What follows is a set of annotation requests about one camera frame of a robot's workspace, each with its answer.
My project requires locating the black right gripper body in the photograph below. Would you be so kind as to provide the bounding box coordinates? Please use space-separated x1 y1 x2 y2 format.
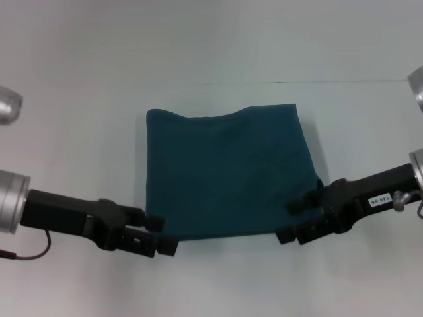
322 163 419 234

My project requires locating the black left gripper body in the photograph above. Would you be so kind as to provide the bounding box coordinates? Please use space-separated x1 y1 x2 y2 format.
20 188 130 252

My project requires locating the teal blue t-shirt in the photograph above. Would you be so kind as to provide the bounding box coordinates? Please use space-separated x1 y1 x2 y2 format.
144 102 327 241

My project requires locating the right gripper cable silver plug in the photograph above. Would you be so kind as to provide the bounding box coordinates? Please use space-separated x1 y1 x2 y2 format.
393 188 423 219

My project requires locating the dark red left gripper cable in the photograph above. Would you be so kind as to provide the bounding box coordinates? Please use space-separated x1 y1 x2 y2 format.
0 229 52 262

